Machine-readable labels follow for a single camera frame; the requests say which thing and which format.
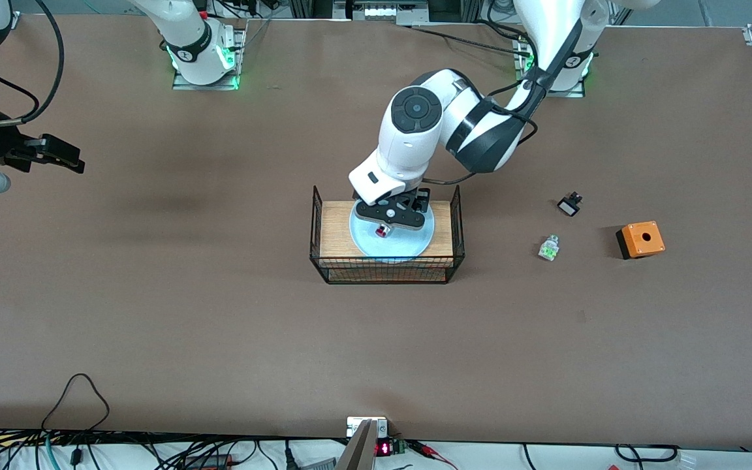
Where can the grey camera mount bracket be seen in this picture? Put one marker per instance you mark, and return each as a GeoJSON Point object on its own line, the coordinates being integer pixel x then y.
{"type": "Point", "coordinates": [360, 450]}

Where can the black square push button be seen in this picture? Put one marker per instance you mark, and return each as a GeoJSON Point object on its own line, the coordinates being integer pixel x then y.
{"type": "Point", "coordinates": [568, 207]}

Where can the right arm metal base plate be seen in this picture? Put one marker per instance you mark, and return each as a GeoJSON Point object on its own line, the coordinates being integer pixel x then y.
{"type": "Point", "coordinates": [183, 84]}

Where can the red clip lead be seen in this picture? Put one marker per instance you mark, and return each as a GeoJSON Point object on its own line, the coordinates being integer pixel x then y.
{"type": "Point", "coordinates": [425, 448]}

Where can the orange button box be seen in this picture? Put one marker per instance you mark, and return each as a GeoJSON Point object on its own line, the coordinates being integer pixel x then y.
{"type": "Point", "coordinates": [637, 245]}

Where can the black power adapter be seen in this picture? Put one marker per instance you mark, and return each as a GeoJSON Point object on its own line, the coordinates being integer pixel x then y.
{"type": "Point", "coordinates": [209, 461]}

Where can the red push button switch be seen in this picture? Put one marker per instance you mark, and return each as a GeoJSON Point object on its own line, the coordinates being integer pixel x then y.
{"type": "Point", "coordinates": [384, 231]}

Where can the wooden shelf board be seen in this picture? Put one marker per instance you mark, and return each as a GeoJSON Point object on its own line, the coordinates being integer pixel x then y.
{"type": "Point", "coordinates": [333, 228]}

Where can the light blue plate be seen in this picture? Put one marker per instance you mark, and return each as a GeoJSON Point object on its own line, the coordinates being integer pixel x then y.
{"type": "Point", "coordinates": [408, 245]}

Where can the green white contact block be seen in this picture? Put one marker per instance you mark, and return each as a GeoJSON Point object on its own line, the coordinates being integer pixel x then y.
{"type": "Point", "coordinates": [549, 249]}

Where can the lit white control unit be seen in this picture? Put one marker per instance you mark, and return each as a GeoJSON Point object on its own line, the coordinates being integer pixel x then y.
{"type": "Point", "coordinates": [379, 12]}

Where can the grey plug block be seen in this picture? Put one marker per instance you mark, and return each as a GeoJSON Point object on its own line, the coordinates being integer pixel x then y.
{"type": "Point", "coordinates": [320, 465]}

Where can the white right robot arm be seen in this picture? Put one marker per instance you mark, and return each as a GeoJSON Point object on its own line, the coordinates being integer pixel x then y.
{"type": "Point", "coordinates": [187, 39]}

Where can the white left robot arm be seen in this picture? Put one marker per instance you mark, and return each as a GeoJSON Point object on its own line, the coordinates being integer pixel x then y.
{"type": "Point", "coordinates": [408, 143]}

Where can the red digit display module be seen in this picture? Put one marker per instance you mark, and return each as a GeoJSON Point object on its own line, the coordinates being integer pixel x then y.
{"type": "Point", "coordinates": [384, 448]}

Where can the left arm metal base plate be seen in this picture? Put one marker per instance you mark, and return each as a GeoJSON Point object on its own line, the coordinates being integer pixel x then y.
{"type": "Point", "coordinates": [572, 93]}

